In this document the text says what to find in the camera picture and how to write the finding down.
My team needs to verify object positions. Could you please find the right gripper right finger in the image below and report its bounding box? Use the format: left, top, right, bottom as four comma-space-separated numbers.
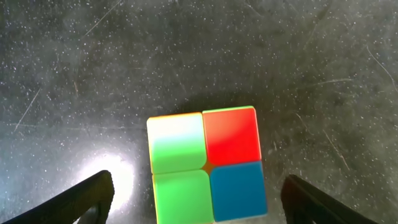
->
280, 174, 379, 224

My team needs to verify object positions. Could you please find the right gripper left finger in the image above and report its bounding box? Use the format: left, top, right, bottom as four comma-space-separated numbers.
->
0, 169, 115, 224

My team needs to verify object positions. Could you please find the many-coloured puzzle cube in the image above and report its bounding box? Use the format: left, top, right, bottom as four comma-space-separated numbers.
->
146, 105, 269, 224

